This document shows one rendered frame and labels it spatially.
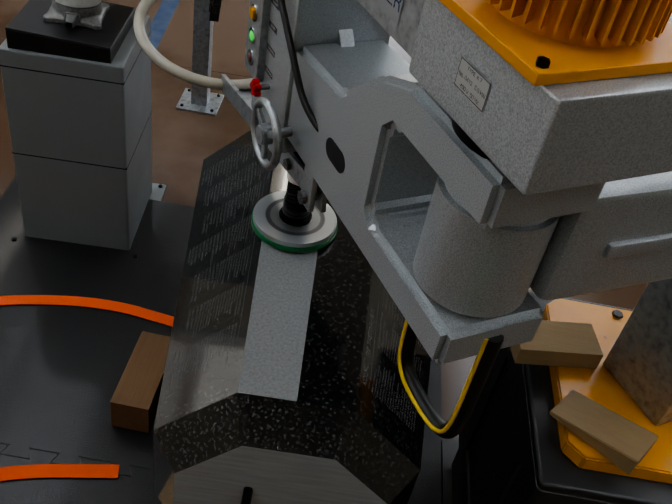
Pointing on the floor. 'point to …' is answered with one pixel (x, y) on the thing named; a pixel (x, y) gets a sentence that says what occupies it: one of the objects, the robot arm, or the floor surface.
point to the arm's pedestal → (82, 142)
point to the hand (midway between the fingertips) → (214, 7)
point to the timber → (140, 384)
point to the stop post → (201, 64)
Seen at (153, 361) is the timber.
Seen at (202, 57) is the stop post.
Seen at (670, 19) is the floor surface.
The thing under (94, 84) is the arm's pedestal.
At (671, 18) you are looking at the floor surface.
